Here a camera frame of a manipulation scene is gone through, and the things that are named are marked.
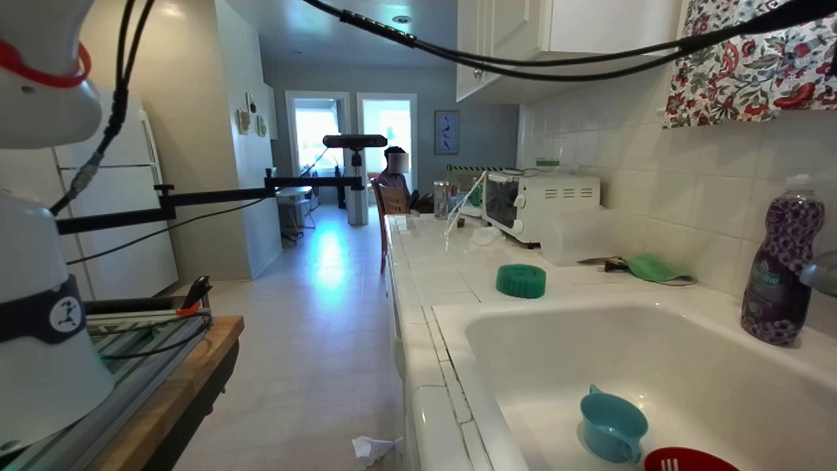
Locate brushed metal kitchen faucet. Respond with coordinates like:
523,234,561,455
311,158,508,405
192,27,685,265
801,252,837,298

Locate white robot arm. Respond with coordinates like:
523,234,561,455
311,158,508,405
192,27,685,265
0,0,112,455

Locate wooden chair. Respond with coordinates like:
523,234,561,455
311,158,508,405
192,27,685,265
371,180,412,252

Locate seated person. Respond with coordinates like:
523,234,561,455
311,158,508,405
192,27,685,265
374,146,412,216

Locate green round scrubber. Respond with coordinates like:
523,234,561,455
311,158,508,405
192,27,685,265
495,265,546,298

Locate crumpled paper on floor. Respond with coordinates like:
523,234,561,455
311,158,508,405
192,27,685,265
350,437,401,467

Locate white upper cabinets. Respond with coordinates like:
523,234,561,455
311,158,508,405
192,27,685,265
455,0,685,106

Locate teal cup in sink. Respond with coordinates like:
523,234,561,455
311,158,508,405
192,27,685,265
582,386,648,463

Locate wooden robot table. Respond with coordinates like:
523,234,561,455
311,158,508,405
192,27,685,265
87,316,243,471

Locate white double sink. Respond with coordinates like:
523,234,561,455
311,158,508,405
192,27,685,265
429,295,837,471

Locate white refrigerator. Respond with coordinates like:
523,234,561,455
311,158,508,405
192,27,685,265
0,99,178,302

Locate red cup in sink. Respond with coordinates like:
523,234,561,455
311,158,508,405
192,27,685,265
643,449,737,471

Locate purple dish soap bottle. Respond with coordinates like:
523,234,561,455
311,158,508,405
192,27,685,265
741,172,826,349

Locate floral window curtain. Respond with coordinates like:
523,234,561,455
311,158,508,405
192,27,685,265
662,17,837,128

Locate black camera on stand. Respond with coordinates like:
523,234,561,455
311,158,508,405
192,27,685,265
321,135,388,150

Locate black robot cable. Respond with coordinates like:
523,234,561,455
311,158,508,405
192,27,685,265
304,0,837,85

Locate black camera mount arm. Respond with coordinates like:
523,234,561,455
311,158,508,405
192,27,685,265
59,175,363,235

